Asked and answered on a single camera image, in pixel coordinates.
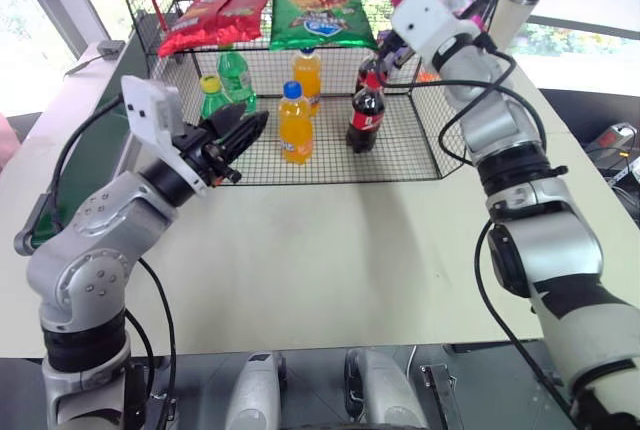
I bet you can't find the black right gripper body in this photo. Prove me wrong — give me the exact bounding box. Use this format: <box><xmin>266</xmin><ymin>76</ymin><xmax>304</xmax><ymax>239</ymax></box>
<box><xmin>381</xmin><ymin>41</ymin><xmax>417</xmax><ymax>72</ymax></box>

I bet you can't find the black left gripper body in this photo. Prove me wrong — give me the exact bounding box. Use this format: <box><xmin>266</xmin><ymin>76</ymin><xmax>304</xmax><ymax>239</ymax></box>
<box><xmin>172</xmin><ymin>123</ymin><xmax>243</xmax><ymax>186</ymax></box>

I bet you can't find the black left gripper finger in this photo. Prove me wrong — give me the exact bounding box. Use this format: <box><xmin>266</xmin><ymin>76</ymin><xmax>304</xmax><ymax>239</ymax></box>
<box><xmin>219</xmin><ymin>110</ymin><xmax>271</xmax><ymax>164</ymax></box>
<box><xmin>199</xmin><ymin>103</ymin><xmax>248</xmax><ymax>139</ymax></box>

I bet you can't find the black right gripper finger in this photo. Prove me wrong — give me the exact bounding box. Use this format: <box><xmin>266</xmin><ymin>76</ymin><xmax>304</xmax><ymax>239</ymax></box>
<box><xmin>460</xmin><ymin>0</ymin><xmax>491</xmax><ymax>21</ymax></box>

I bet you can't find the green conveyor belt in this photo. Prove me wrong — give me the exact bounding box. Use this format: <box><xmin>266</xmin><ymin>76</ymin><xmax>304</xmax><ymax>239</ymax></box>
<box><xmin>29</xmin><ymin>35</ymin><xmax>152</xmax><ymax>250</ymax></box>

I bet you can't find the purple snack packet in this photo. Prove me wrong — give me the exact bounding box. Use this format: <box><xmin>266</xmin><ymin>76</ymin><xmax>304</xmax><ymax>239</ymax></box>
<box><xmin>377</xmin><ymin>29</ymin><xmax>402</xmax><ymax>57</ymax></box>

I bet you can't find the green soda bottle yellow cap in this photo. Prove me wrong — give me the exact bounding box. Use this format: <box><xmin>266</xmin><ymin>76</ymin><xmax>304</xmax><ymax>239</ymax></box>
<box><xmin>199</xmin><ymin>74</ymin><xmax>227</xmax><ymax>122</ymax></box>

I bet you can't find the white tumbler black lid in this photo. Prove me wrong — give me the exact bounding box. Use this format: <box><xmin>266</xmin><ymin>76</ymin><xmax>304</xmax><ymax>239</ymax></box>
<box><xmin>487</xmin><ymin>0</ymin><xmax>546</xmax><ymax>54</ymax></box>

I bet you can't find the cola bottle red cap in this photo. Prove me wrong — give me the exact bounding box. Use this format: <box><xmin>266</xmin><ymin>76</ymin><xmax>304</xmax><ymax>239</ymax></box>
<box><xmin>354</xmin><ymin>54</ymin><xmax>384</xmax><ymax>96</ymax></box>
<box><xmin>345</xmin><ymin>72</ymin><xmax>388</xmax><ymax>154</ymax></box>

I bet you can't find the orange soda bottle blue cap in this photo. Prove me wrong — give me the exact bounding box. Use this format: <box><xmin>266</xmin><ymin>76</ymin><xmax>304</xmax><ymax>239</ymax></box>
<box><xmin>291</xmin><ymin>47</ymin><xmax>323</xmax><ymax>117</ymax></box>
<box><xmin>277</xmin><ymin>80</ymin><xmax>316</xmax><ymax>167</ymax></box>

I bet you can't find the green chip bag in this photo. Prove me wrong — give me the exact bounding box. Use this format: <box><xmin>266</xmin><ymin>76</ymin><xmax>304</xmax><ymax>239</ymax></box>
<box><xmin>268</xmin><ymin>0</ymin><xmax>380</xmax><ymax>53</ymax></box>

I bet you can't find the red chip bag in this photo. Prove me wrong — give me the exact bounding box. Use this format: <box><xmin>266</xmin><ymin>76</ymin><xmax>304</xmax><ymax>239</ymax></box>
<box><xmin>214</xmin><ymin>0</ymin><xmax>280</xmax><ymax>45</ymax></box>
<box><xmin>157</xmin><ymin>0</ymin><xmax>236</xmax><ymax>59</ymax></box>

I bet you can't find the black power adapter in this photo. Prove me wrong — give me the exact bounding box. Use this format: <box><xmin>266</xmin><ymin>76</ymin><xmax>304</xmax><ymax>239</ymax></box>
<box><xmin>96</xmin><ymin>39</ymin><xmax>127</xmax><ymax>60</ymax></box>

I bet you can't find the black box with red panel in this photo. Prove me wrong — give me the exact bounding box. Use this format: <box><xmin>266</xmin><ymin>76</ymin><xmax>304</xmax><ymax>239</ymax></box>
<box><xmin>596</xmin><ymin>122</ymin><xmax>640</xmax><ymax>152</ymax></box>

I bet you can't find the pink object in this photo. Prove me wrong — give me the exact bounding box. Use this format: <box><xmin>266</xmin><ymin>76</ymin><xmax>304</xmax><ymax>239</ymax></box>
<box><xmin>0</xmin><ymin>113</ymin><xmax>24</xmax><ymax>172</ymax></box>

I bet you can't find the grey rounded shape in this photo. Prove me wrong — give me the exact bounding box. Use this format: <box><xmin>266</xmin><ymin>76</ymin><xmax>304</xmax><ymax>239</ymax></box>
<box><xmin>224</xmin><ymin>351</ymin><xmax>284</xmax><ymax>430</ymax></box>
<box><xmin>344</xmin><ymin>347</ymin><xmax>430</xmax><ymax>430</ymax></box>

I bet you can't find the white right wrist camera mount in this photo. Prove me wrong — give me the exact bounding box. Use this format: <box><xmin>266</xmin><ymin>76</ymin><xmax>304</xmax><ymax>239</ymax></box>
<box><xmin>391</xmin><ymin>0</ymin><xmax>482</xmax><ymax>60</ymax></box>

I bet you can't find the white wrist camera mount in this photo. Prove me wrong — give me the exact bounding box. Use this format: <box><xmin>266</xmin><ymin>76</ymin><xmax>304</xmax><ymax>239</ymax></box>
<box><xmin>391</xmin><ymin>0</ymin><xmax>482</xmax><ymax>60</ymax></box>
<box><xmin>121</xmin><ymin>75</ymin><xmax>209</xmax><ymax>199</ymax></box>

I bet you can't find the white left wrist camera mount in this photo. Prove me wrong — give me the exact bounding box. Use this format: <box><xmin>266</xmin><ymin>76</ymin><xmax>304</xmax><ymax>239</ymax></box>
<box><xmin>121</xmin><ymin>75</ymin><xmax>209</xmax><ymax>199</ymax></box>

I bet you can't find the black wire grid rack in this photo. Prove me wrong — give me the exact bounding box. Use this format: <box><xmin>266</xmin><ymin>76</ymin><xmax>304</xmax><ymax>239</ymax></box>
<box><xmin>109</xmin><ymin>0</ymin><xmax>517</xmax><ymax>187</ymax></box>

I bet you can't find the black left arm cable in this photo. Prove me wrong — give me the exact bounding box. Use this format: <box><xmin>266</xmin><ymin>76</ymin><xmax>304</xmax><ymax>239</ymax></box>
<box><xmin>48</xmin><ymin>93</ymin><xmax>179</xmax><ymax>404</ymax></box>

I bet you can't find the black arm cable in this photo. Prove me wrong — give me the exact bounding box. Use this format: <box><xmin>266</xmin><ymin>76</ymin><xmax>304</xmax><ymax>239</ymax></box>
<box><xmin>48</xmin><ymin>93</ymin><xmax>179</xmax><ymax>404</ymax></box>
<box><xmin>382</xmin><ymin>32</ymin><xmax>581</xmax><ymax>416</ymax></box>

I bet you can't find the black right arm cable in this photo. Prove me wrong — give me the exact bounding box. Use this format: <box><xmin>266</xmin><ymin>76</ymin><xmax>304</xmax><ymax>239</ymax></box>
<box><xmin>382</xmin><ymin>32</ymin><xmax>581</xmax><ymax>416</ymax></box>

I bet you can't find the black metal bracket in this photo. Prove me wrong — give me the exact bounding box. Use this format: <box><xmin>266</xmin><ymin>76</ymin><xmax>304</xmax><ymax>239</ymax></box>
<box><xmin>419</xmin><ymin>363</ymin><xmax>459</xmax><ymax>430</ymax></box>

